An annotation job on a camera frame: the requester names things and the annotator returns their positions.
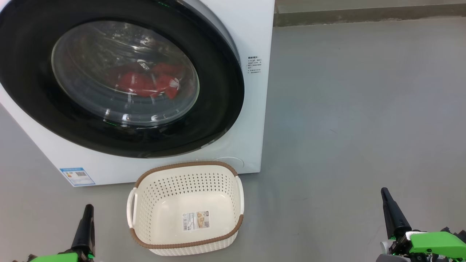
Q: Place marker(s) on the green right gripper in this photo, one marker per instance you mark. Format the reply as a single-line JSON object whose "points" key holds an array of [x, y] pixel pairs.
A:
{"points": [[437, 242]]}

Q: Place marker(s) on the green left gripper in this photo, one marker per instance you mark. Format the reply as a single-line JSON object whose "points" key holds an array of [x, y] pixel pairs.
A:
{"points": [[54, 258]]}

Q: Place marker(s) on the red Bulls jersey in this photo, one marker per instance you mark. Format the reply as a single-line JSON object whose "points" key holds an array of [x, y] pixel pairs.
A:
{"points": [[134, 82]]}

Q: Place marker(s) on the black round glass washer door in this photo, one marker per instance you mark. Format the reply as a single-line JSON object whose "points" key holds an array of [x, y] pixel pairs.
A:
{"points": [[218, 91]]}

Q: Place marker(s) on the cream perforated basket brown rim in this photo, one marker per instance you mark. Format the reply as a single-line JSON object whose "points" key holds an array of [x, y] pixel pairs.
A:
{"points": [[164, 218]]}

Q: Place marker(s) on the white printed instruction label sticker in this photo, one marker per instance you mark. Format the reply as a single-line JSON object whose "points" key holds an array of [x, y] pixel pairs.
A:
{"points": [[196, 220]]}

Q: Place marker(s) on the white front-load washing machine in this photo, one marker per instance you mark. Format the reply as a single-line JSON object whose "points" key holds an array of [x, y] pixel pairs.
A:
{"points": [[251, 36]]}

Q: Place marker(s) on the blue energy label sticker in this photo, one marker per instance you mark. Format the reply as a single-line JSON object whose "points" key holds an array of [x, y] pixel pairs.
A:
{"points": [[77, 177]]}

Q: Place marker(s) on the round filter cover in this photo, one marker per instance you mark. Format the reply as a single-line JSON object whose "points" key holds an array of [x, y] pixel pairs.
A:
{"points": [[233, 162]]}

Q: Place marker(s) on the grey skirting board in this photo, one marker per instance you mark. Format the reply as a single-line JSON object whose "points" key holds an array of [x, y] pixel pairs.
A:
{"points": [[364, 16]]}

